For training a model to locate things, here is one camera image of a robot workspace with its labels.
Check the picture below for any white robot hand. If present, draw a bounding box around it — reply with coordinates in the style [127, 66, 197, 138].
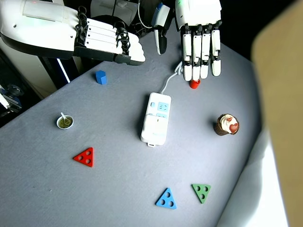
[151, 0, 223, 81]
[0, 0, 146, 66]

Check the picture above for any white power strip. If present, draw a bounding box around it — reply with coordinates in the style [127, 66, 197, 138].
[140, 92, 172, 148]

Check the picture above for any white power adapter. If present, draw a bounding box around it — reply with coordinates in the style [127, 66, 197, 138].
[141, 114, 170, 144]

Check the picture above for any blue hexagonal block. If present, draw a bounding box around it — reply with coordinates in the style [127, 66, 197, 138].
[95, 70, 107, 85]

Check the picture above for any small white spoon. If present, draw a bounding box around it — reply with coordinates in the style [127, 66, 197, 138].
[60, 112, 71, 125]

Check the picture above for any small white soup bowl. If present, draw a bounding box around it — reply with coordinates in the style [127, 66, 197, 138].
[56, 114, 74, 130]

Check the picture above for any toy chocolate cupcake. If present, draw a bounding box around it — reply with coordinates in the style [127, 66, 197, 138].
[214, 113, 240, 137]

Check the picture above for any tan blurred board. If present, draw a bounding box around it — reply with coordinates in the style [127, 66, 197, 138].
[250, 0, 303, 227]

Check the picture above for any red triangle block with holes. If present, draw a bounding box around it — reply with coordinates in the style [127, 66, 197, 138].
[72, 147, 95, 168]

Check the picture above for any grey table cloth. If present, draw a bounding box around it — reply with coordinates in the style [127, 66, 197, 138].
[0, 23, 264, 227]

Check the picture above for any green triangle block with holes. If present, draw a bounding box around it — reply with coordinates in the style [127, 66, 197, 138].
[191, 183, 212, 204]

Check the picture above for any white backdrop sheet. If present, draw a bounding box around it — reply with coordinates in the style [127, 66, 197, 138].
[216, 130, 291, 227]

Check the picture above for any blue triangle block with holes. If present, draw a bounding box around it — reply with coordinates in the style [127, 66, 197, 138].
[155, 187, 178, 210]

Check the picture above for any grey power strip cable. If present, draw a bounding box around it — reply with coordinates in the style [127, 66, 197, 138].
[159, 61, 185, 94]

